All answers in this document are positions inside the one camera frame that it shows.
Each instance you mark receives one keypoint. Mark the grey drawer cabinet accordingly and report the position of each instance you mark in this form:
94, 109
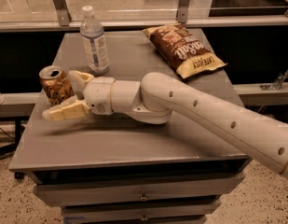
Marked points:
101, 148

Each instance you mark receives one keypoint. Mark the grey drawer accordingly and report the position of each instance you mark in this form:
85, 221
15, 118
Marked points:
130, 213
130, 190

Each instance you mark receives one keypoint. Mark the metal bracket at right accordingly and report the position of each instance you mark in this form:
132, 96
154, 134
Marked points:
276, 84

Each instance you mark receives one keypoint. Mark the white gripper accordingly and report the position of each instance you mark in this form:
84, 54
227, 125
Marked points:
98, 94

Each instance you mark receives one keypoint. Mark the brown chip bag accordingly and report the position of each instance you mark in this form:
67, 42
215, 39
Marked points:
184, 52

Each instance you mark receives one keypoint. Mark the left metal railing post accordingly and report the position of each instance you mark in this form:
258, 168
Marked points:
62, 11

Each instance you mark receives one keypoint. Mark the right metal railing post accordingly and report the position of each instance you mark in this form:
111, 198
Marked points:
182, 11

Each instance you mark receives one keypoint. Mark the horizontal metal rail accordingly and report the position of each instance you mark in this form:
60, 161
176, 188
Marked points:
32, 26

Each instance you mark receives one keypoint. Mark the upper drawer knob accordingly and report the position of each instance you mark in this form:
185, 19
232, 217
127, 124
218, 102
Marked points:
143, 198

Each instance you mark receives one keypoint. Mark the metal railing post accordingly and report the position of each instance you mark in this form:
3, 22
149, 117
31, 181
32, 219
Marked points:
182, 11
62, 11

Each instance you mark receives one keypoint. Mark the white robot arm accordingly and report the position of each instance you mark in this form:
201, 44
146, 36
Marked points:
156, 96

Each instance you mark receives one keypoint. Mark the lower drawer knob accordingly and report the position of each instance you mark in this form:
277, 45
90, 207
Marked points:
144, 218

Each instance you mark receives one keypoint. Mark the orange soda can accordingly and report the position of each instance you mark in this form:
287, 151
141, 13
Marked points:
56, 84

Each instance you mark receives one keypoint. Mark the upper grey drawer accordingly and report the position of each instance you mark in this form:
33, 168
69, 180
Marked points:
130, 190

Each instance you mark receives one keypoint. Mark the lower grey drawer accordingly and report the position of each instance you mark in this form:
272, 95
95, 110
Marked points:
130, 213

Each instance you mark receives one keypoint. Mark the drawer knob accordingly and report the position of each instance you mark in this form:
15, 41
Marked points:
143, 198
144, 218

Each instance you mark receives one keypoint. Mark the clear plastic water bottle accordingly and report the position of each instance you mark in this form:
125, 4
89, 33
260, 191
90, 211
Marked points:
94, 42

